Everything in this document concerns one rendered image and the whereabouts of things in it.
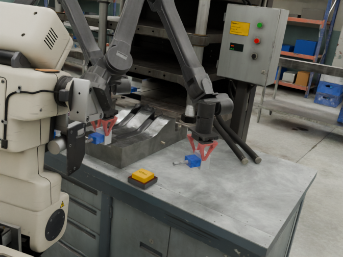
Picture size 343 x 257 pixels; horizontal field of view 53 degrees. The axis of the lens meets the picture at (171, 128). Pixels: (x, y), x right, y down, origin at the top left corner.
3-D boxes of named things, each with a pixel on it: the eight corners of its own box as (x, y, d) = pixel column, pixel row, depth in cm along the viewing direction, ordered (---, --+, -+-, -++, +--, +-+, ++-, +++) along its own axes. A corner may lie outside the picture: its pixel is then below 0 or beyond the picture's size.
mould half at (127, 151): (120, 169, 135) (122, 137, 131) (75, 149, 148) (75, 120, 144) (186, 137, 176) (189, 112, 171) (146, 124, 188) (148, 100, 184)
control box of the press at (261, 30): (229, 251, 218) (278, 8, 169) (189, 231, 233) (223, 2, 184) (243, 234, 236) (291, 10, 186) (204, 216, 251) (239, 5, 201)
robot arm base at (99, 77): (63, 81, 91) (103, 88, 88) (76, 60, 95) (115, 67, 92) (73, 101, 98) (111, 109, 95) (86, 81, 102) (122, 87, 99)
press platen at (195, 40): (204, 72, 186) (209, 36, 179) (48, 38, 250) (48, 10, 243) (258, 61, 253) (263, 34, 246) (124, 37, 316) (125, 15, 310)
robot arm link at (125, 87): (90, 72, 129) (96, 59, 122) (119, 71, 135) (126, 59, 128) (96, 100, 126) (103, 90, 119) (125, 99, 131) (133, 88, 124)
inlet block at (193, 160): (176, 174, 114) (177, 159, 112) (169, 167, 118) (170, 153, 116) (208, 169, 120) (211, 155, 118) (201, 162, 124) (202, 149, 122)
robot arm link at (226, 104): (186, 89, 118) (200, 78, 111) (211, 87, 125) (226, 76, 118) (197, 122, 116) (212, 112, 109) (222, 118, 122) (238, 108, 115)
